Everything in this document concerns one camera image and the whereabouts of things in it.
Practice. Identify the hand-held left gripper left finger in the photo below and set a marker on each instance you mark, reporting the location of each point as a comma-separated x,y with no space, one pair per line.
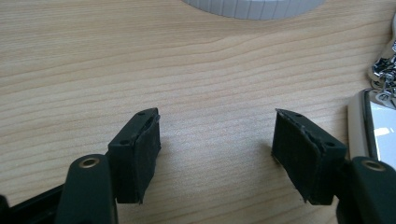
134,155

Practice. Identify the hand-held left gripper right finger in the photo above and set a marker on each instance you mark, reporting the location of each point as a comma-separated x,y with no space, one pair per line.
306,155

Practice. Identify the white smartphone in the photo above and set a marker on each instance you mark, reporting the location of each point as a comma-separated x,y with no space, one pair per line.
378,130

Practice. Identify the silver metal keys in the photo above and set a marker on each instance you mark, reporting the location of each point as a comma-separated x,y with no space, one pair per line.
383,71

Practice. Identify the white ribbed round container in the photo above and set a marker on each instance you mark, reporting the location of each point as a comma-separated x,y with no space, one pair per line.
252,7

